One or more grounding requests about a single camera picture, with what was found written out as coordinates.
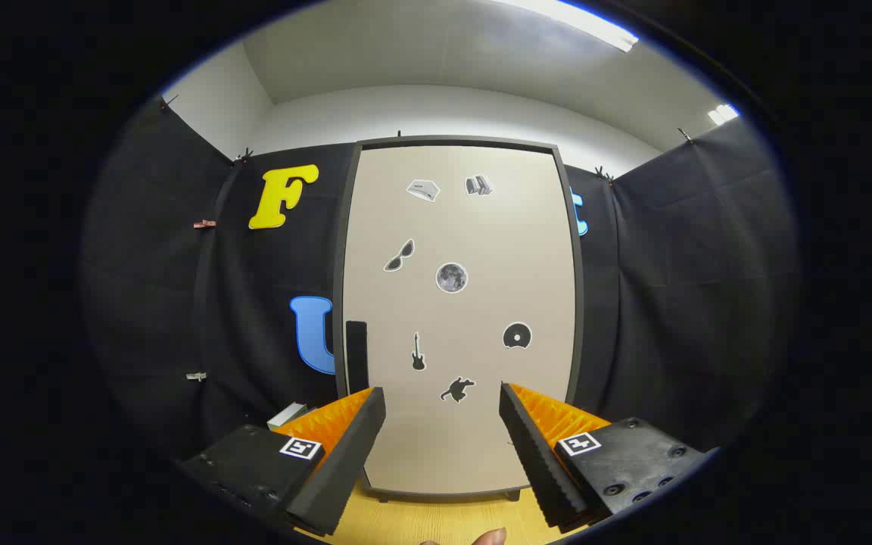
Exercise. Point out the small ceiling light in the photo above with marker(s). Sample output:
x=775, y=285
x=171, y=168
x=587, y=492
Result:
x=722, y=113

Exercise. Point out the grey cabinet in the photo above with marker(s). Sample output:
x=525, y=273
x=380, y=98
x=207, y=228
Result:
x=451, y=141

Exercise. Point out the black backdrop cloth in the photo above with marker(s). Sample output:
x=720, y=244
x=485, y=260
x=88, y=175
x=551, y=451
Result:
x=671, y=303

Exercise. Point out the long ceiling light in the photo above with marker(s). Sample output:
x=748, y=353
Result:
x=595, y=30

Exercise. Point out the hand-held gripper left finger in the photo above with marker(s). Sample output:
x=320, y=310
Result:
x=345, y=469

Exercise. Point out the green book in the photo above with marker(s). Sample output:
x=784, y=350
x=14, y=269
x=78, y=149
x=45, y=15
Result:
x=287, y=416

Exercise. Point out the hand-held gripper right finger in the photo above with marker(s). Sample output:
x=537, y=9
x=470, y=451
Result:
x=538, y=462

